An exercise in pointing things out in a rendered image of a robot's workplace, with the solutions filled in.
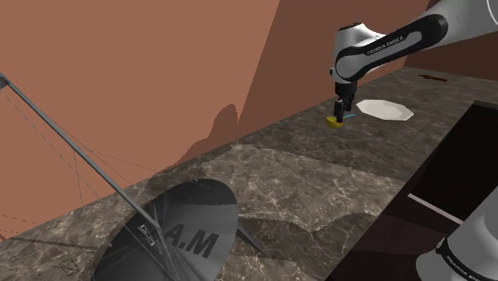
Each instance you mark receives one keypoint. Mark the white octagonal plate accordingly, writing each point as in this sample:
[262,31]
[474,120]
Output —
[383,109]

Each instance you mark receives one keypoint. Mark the dark robot stand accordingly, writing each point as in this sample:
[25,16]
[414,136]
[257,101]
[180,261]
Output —
[459,163]

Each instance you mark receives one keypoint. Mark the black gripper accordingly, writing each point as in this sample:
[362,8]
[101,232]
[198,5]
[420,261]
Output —
[345,89]

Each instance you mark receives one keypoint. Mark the blue thin utensil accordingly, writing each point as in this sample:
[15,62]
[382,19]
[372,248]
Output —
[351,115]

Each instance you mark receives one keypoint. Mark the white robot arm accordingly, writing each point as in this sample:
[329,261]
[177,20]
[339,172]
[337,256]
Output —
[393,43]

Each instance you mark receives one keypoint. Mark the grey lettered disc with rod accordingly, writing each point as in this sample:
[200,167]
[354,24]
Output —
[194,237]

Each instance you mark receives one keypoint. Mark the brown stick-shaped utensil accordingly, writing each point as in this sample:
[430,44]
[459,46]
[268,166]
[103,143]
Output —
[432,78]

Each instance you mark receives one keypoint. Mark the yellow bowl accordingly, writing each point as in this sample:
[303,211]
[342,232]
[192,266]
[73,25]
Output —
[333,124]

